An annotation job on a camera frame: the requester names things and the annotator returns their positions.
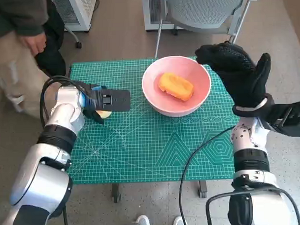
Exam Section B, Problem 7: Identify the white vented cabinet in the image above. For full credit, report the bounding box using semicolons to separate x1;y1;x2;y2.
49;0;101;34

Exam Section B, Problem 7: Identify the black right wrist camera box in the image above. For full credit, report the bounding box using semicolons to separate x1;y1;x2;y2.
259;99;300;139

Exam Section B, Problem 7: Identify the black left upper arm cable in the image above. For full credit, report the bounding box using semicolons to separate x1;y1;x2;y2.
51;208;70;225

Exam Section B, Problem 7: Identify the pink bowl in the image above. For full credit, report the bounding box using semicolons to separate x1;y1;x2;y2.
141;54;213;118

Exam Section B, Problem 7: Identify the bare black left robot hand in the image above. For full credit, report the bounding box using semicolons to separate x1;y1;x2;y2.
74;80;109;126

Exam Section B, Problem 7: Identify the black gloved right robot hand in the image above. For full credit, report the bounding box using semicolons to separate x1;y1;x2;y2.
195;40;273;110

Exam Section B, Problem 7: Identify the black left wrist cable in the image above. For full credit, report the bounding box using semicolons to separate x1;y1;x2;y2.
38;74;92;127

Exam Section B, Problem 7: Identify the green cutting mat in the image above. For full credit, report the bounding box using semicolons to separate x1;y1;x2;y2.
64;55;241;186

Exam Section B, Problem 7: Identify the black right arm cable loop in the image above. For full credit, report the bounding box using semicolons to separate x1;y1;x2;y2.
205;186;300;225

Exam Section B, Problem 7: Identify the person in tan trousers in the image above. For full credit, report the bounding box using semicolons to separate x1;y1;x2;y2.
0;0;55;121

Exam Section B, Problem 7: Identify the rectangular toy bread loaf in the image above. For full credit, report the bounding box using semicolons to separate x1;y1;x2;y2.
157;71;196;103

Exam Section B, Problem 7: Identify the black table leg with caster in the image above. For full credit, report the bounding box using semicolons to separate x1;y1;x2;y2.
198;181;208;198
112;183;122;204

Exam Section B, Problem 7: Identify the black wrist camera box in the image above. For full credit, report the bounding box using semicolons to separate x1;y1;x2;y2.
86;87;132;113
259;99;300;139

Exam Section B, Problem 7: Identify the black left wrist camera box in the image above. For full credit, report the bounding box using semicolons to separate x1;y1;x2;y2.
86;87;132;113

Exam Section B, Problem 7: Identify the round toy bread bun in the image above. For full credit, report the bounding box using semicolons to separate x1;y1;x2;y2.
95;110;112;119

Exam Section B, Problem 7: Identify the long black cable over mat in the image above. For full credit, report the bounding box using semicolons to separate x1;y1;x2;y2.
176;125;241;225

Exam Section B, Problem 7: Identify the silver chair leg with caster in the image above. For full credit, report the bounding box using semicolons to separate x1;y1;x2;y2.
63;27;83;50

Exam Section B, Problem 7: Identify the person's left hand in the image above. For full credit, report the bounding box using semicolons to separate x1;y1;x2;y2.
21;32;48;58

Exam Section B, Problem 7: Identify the grey mesh office chair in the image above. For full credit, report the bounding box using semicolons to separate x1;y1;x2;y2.
152;0;264;59

